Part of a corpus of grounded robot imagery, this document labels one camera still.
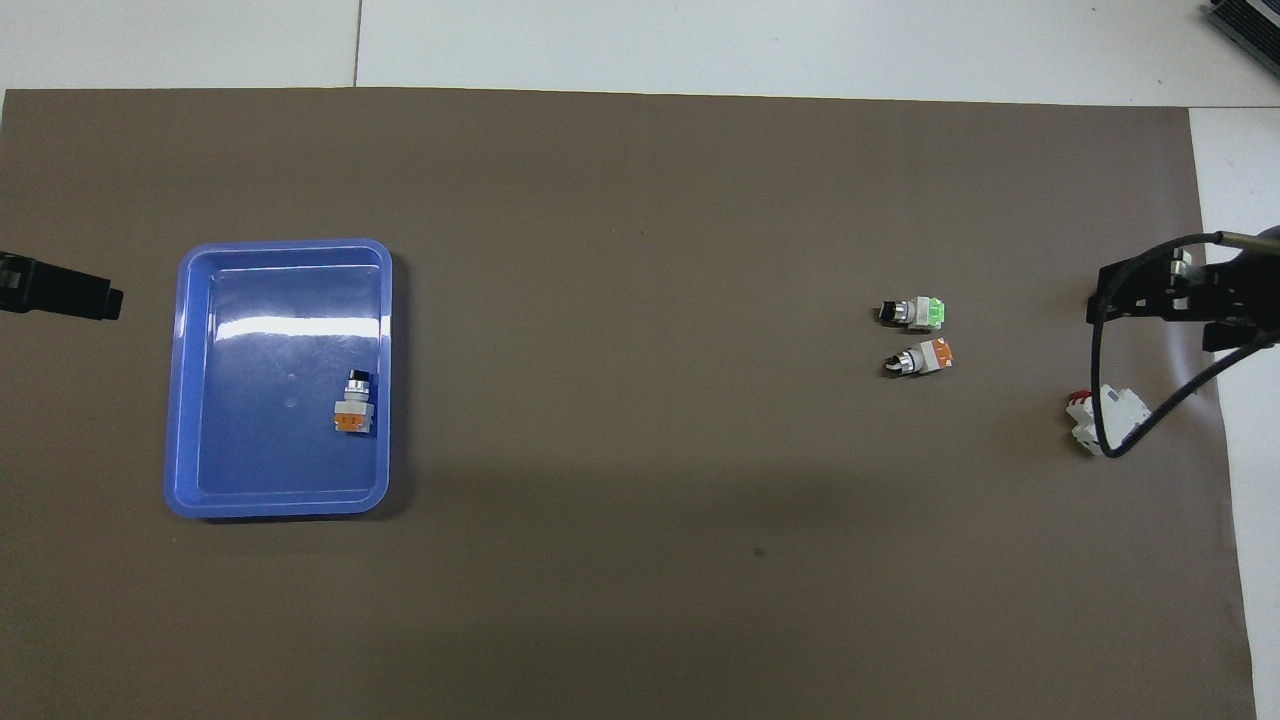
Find white circuit breaker red lever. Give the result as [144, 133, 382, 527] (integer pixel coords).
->
[1066, 386, 1153, 457]

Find blue plastic tray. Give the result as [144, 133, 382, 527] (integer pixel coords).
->
[163, 238, 393, 519]

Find selector switch with orange back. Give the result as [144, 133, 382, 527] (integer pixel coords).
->
[884, 339, 954, 379]

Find brown table mat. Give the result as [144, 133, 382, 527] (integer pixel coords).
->
[0, 88, 1259, 720]

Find grey ribbed device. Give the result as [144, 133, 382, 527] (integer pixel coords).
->
[1203, 0, 1280, 66]

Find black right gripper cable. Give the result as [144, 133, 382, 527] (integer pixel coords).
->
[1089, 231, 1280, 459]

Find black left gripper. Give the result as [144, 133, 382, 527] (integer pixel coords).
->
[0, 252, 126, 323]

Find selector switch with green back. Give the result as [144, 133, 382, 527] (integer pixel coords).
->
[876, 297, 948, 332]

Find selector switch with grey body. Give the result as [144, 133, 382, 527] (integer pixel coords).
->
[334, 368, 379, 437]

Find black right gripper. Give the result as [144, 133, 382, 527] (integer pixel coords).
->
[1087, 247, 1280, 353]

